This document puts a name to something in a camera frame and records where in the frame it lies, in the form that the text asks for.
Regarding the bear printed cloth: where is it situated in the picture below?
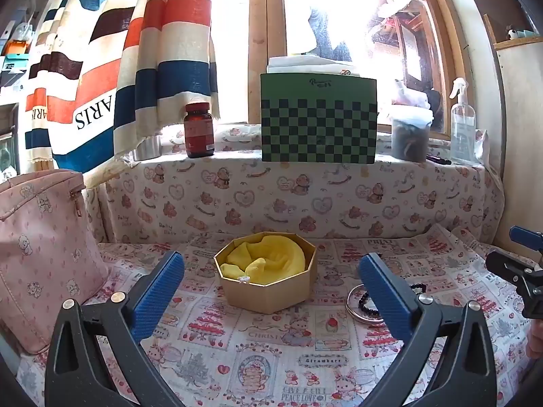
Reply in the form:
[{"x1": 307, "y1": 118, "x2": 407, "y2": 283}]
[{"x1": 85, "y1": 124, "x2": 506, "y2": 245}]

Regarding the striped curtain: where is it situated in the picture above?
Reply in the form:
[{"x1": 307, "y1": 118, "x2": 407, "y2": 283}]
[{"x1": 24, "y1": 0, "x2": 221, "y2": 175}]

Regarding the metal cup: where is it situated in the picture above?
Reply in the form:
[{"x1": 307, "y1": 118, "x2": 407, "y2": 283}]
[{"x1": 132, "y1": 135, "x2": 163, "y2": 161}]

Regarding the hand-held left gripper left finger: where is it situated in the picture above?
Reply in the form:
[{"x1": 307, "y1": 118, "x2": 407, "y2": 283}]
[{"x1": 44, "y1": 251, "x2": 185, "y2": 407}]

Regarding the yellow cloth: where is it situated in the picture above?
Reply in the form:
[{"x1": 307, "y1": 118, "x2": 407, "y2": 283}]
[{"x1": 221, "y1": 233, "x2": 307, "y2": 285}]

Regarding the red patchwork printed cloth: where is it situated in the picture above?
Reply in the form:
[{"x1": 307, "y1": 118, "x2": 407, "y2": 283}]
[{"x1": 17, "y1": 224, "x2": 540, "y2": 407}]

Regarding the brown pill bottle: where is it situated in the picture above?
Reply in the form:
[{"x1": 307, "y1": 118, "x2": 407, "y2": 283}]
[{"x1": 183, "y1": 102, "x2": 217, "y2": 159}]

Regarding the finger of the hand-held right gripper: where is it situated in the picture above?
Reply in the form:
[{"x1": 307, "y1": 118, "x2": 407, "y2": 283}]
[
  {"x1": 486, "y1": 250, "x2": 543, "y2": 319},
  {"x1": 509, "y1": 226, "x2": 543, "y2": 245}
]

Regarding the green checkered board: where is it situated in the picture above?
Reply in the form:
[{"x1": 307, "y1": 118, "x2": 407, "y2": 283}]
[{"x1": 260, "y1": 73, "x2": 378, "y2": 164}]

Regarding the clear spray bottle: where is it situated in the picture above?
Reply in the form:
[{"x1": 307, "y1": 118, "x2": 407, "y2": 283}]
[{"x1": 449, "y1": 77, "x2": 477, "y2": 164}]

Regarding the white paper box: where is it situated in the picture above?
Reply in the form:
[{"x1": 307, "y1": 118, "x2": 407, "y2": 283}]
[{"x1": 267, "y1": 55, "x2": 362, "y2": 78}]

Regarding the person's right hand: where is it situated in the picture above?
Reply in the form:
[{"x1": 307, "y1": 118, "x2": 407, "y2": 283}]
[{"x1": 527, "y1": 320, "x2": 543, "y2": 360}]

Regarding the clear tub with dark contents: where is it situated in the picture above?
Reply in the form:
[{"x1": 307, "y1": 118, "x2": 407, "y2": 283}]
[{"x1": 390, "y1": 105, "x2": 434, "y2": 163}]

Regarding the silver bangle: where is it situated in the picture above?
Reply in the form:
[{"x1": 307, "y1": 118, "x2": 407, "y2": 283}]
[{"x1": 345, "y1": 283, "x2": 386, "y2": 327}]

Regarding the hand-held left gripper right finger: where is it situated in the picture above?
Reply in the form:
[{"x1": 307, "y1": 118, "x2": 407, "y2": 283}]
[{"x1": 357, "y1": 252, "x2": 497, "y2": 407}]

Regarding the light wooden cabinet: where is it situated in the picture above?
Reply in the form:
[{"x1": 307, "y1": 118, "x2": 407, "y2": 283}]
[{"x1": 483, "y1": 13, "x2": 543, "y2": 247}]

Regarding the cluttered shelf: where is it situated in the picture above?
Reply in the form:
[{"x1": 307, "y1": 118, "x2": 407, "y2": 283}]
[{"x1": 0, "y1": 4, "x2": 40, "y2": 94}]

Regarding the wooden window frame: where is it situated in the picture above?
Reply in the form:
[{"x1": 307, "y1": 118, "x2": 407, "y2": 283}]
[{"x1": 248, "y1": 0, "x2": 468, "y2": 141}]

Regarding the pink printed bag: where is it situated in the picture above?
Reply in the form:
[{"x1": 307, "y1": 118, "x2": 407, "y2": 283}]
[{"x1": 0, "y1": 169, "x2": 112, "y2": 355}]

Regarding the gold octagonal box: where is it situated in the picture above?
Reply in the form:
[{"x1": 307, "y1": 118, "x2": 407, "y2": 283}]
[{"x1": 213, "y1": 232, "x2": 317, "y2": 315}]

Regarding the white packet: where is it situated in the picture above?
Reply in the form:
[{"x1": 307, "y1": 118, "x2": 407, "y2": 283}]
[{"x1": 474, "y1": 129, "x2": 491, "y2": 167}]

